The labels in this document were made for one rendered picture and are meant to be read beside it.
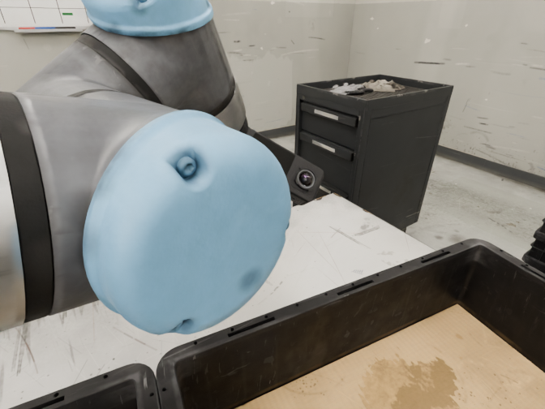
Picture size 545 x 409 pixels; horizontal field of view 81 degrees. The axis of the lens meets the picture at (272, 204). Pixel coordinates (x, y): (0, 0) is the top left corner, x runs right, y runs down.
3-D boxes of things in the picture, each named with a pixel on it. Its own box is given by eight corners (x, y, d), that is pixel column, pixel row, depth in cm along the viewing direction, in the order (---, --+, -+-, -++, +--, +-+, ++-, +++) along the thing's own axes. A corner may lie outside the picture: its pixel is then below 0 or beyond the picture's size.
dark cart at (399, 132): (341, 276, 169) (366, 100, 124) (290, 234, 201) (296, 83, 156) (413, 239, 197) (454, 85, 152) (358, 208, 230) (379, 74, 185)
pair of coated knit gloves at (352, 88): (339, 98, 144) (339, 91, 142) (312, 91, 157) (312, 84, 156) (376, 92, 155) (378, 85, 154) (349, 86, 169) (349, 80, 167)
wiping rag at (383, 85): (379, 94, 150) (380, 87, 149) (346, 88, 166) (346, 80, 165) (417, 88, 164) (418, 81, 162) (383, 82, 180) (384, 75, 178)
